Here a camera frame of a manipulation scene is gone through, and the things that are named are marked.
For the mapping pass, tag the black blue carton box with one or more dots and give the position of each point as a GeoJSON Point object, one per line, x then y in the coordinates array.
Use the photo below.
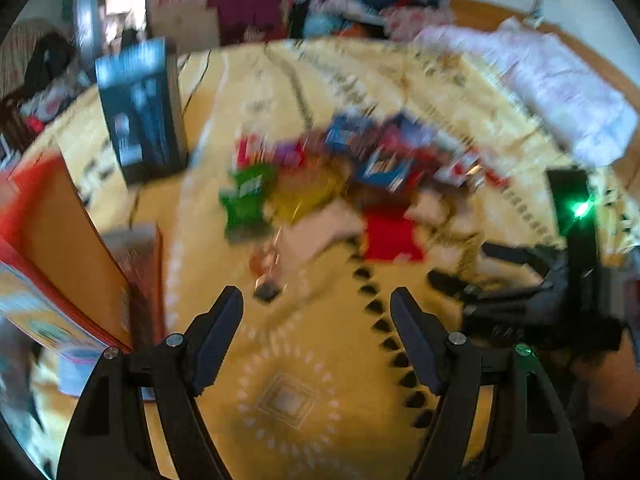
{"type": "Point", "coordinates": [140, 97]}

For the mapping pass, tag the yellow patterned bed sheet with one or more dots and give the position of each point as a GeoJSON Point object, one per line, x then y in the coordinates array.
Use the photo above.
{"type": "Point", "coordinates": [316, 383]}

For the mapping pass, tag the stacked cardboard boxes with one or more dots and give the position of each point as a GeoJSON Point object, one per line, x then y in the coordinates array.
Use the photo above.
{"type": "Point", "coordinates": [190, 24]}

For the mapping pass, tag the green snack packet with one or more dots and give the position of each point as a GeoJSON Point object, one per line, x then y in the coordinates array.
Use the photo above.
{"type": "Point", "coordinates": [244, 204]}

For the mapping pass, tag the white purple folded quilt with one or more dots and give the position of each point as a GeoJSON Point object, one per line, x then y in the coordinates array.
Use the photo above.
{"type": "Point", "coordinates": [587, 116]}

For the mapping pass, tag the pile of clothes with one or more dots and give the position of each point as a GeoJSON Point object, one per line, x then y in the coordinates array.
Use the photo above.
{"type": "Point", "coordinates": [244, 21]}

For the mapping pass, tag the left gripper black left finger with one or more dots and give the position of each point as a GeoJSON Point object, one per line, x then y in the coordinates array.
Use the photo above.
{"type": "Point", "coordinates": [108, 437]}

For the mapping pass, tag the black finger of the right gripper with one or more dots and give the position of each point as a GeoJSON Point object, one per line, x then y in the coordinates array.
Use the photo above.
{"type": "Point", "coordinates": [547, 261]}
{"type": "Point", "coordinates": [458, 289]}

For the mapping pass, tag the long red snack packet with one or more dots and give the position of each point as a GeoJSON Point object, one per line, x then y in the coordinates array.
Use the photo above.
{"type": "Point", "coordinates": [390, 235]}

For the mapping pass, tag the orange red cardboard box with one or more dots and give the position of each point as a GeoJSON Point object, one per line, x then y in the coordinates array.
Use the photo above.
{"type": "Point", "coordinates": [70, 288]}

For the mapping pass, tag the blue snack packet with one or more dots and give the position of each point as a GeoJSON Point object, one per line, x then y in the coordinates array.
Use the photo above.
{"type": "Point", "coordinates": [384, 169]}

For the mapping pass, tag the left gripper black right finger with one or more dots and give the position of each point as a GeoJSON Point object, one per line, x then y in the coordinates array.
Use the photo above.
{"type": "Point", "coordinates": [528, 434]}

